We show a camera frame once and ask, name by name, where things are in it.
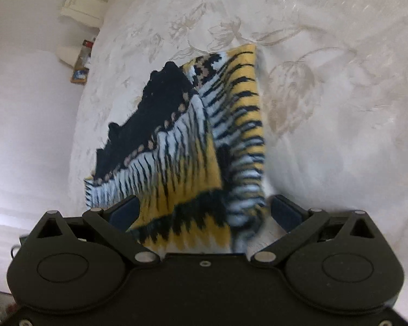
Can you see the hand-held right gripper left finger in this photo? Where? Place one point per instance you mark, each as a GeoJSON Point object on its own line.
{"type": "Point", "coordinates": [124, 212]}

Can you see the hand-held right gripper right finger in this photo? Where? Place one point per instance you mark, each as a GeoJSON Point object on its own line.
{"type": "Point", "coordinates": [287, 212]}

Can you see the black yellow white knit sweater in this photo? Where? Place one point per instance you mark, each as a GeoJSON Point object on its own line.
{"type": "Point", "coordinates": [190, 149]}

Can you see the white floral bedspread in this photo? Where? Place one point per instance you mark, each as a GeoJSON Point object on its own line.
{"type": "Point", "coordinates": [326, 108]}

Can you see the blue and brown book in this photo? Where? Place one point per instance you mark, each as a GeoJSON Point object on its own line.
{"type": "Point", "coordinates": [80, 75]}

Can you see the white nightstand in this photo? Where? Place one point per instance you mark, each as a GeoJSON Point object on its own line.
{"type": "Point", "coordinates": [66, 52]}

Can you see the small red box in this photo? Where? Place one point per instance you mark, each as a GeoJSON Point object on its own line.
{"type": "Point", "coordinates": [87, 43]}

